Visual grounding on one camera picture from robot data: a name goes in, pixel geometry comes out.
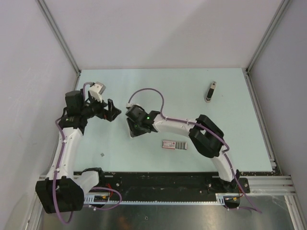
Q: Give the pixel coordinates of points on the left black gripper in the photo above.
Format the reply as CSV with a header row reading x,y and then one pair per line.
x,y
110,114

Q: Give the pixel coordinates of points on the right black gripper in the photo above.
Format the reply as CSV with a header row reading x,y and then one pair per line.
x,y
136,133

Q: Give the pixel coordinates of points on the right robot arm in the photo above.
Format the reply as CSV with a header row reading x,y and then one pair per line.
x,y
206,137

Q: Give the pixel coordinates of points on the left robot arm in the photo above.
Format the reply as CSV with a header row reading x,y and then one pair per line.
x,y
60,192

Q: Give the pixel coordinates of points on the red staple box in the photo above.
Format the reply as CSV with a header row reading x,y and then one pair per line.
x,y
173,145

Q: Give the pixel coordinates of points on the black staple remover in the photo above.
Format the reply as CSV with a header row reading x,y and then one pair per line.
x,y
210,92

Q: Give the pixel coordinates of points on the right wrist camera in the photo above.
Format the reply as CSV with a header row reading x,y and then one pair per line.
x,y
129,105

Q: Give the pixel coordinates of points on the left aluminium frame post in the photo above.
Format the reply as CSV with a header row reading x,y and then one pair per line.
x,y
57,34

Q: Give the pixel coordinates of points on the aluminium frame post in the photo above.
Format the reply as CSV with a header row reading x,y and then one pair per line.
x,y
279,14
57,34

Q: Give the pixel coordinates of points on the right aluminium frame post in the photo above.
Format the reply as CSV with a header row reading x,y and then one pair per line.
x,y
279,14

